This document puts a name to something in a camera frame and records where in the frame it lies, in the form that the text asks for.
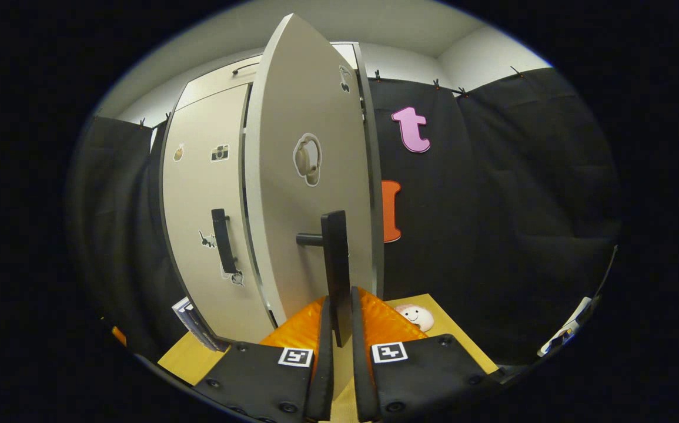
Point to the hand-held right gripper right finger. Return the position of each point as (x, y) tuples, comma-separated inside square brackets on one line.
[(363, 382)]

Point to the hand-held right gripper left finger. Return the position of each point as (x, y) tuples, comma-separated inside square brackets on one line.
[(323, 376)]

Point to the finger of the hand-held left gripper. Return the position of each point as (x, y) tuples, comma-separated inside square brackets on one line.
[(119, 335)]

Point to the beige cabinet door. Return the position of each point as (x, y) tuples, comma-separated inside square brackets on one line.
[(198, 205), (292, 223)]

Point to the beige double-door shoe cabinet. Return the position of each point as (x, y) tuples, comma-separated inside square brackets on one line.
[(374, 176)]

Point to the white smiling round toy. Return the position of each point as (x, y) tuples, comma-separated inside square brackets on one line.
[(418, 316)]

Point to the dark blue book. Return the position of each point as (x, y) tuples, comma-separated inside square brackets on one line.
[(208, 336)]

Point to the black backdrop cloth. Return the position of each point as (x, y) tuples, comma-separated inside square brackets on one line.
[(521, 205)]

